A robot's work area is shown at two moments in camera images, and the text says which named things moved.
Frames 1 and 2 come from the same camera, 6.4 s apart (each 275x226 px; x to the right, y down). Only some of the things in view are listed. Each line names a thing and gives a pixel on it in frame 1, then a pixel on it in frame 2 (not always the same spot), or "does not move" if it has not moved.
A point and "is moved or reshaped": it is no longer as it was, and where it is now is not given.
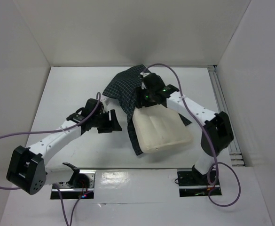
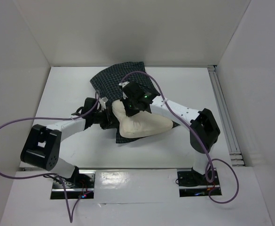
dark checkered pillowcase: (121, 87) is moved or reshaped
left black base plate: (81, 184) does not move
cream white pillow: (158, 127) -> (141, 124)
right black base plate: (192, 183) does not move
